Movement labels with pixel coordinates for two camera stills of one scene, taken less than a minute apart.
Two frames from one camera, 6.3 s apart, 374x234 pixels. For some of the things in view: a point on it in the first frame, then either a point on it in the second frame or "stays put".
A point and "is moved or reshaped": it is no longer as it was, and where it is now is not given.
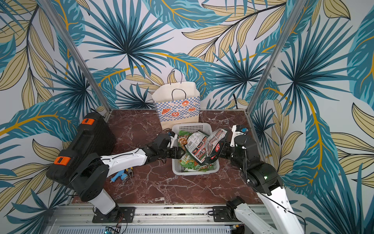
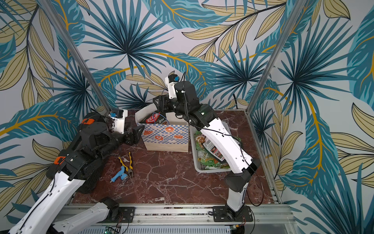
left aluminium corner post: (81, 65) stays put
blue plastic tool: (123, 176) stays put
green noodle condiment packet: (188, 164) -> (205, 157)
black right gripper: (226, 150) -> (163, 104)
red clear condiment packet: (213, 139) is moved or reshaped
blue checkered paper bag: (177, 102) is moved or reshaped
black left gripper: (176, 155) -> (130, 140)
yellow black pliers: (130, 171) stays put
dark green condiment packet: (196, 145) -> (213, 148)
